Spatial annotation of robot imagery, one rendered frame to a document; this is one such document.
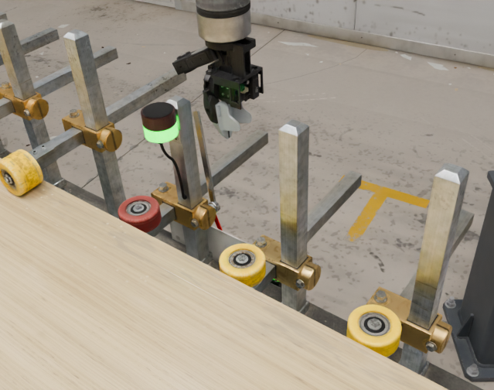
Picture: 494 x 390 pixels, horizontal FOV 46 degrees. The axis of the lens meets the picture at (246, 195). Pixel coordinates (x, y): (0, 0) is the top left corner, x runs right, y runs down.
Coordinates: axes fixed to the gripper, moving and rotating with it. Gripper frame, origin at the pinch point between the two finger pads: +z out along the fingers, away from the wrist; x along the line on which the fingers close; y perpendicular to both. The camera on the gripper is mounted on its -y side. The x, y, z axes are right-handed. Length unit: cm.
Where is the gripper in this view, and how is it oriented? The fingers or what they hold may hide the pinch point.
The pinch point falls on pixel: (224, 131)
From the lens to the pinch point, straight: 114.3
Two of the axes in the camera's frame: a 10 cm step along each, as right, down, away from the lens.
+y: 8.0, 3.4, -4.9
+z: 0.5, 7.8, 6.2
